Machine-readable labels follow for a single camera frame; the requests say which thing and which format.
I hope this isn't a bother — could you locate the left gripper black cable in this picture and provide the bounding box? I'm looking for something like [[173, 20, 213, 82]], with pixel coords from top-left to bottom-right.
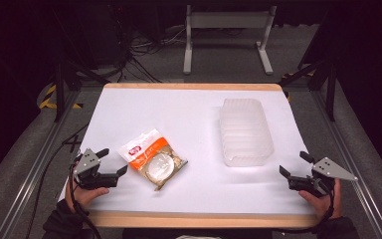
[[68, 162, 102, 239]]

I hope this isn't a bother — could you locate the translucent plastic container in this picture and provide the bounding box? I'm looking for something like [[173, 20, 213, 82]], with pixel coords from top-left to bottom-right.
[[219, 98, 276, 168]]

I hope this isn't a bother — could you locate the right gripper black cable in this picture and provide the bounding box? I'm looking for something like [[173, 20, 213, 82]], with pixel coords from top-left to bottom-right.
[[275, 180, 336, 234]]

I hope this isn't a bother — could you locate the yellow and black hazard tape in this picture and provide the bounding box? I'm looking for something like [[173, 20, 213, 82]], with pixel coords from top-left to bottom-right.
[[39, 84, 84, 111]]

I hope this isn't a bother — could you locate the orange and white snack packet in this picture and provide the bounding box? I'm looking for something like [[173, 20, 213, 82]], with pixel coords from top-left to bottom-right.
[[116, 127, 189, 192]]

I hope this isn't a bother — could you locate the person's left hand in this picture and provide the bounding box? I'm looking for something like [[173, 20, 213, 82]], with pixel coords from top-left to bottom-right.
[[64, 185, 110, 214]]

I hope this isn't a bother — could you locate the black metal frame stand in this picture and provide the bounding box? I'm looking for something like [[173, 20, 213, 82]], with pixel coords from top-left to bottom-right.
[[53, 58, 111, 122], [278, 58, 338, 122]]

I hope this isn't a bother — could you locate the person's right hand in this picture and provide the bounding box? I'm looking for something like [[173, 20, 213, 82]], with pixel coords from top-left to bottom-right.
[[298, 178, 343, 220]]

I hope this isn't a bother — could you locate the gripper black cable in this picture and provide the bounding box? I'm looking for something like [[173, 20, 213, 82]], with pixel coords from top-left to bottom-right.
[[275, 180, 336, 234], [68, 162, 102, 239]]

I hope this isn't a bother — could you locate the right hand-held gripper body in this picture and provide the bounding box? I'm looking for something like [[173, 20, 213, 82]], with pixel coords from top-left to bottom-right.
[[287, 156, 359, 199]]

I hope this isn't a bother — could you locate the white metal stand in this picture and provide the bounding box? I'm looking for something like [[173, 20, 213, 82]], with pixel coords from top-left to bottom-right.
[[182, 4, 279, 76]]

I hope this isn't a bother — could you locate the aluminium rail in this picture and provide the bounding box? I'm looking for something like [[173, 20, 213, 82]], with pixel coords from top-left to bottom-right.
[[309, 89, 382, 239], [0, 89, 83, 239]]

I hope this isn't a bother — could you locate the long black floor cable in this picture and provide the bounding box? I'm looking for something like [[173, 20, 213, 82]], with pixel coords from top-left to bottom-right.
[[24, 123, 91, 239]]

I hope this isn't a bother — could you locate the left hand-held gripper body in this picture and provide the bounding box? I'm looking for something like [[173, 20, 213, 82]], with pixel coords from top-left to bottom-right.
[[73, 147, 119, 191]]

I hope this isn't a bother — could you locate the bundle of black floor cables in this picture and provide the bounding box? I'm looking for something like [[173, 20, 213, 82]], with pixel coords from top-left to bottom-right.
[[110, 24, 188, 84]]

